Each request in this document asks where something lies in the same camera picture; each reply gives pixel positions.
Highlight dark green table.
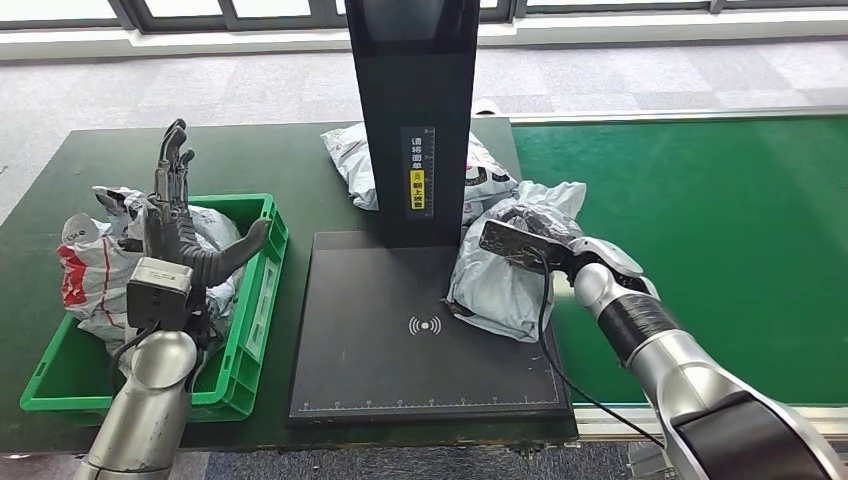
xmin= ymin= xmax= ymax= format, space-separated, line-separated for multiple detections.
xmin=0 ymin=119 xmax=580 ymax=456

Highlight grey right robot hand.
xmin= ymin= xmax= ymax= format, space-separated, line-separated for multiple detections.
xmin=491 ymin=201 xmax=586 ymax=245

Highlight green plastic crate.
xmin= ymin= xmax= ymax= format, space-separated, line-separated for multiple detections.
xmin=19 ymin=192 xmax=291 ymax=424

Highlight white poly parcel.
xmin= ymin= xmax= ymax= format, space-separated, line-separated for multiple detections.
xmin=55 ymin=203 xmax=248 ymax=347
xmin=319 ymin=121 xmax=520 ymax=227

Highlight black inbound scanning machine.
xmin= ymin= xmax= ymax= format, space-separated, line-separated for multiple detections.
xmin=287 ymin=0 xmax=575 ymax=427

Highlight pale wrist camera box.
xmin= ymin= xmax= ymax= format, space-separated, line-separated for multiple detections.
xmin=477 ymin=218 xmax=572 ymax=274
xmin=125 ymin=256 xmax=195 ymax=331

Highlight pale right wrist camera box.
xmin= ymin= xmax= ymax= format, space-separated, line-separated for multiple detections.
xmin=477 ymin=218 xmax=572 ymax=274

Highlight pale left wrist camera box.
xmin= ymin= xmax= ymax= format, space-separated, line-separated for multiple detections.
xmin=125 ymin=256 xmax=195 ymax=331

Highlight dark window frame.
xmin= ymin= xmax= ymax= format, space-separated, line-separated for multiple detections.
xmin=0 ymin=0 xmax=848 ymax=31

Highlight green conveyor belt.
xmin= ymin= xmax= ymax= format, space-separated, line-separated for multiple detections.
xmin=510 ymin=114 xmax=848 ymax=407

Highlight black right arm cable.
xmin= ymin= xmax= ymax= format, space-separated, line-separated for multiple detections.
xmin=528 ymin=246 xmax=665 ymax=452

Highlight pale grey poly parcel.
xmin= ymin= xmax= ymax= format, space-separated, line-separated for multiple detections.
xmin=444 ymin=179 xmax=588 ymax=345

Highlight white poly parcel, red stripes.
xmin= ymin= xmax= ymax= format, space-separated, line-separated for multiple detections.
xmin=319 ymin=121 xmax=520 ymax=227

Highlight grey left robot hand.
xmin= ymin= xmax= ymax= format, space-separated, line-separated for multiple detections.
xmin=142 ymin=119 xmax=272 ymax=290

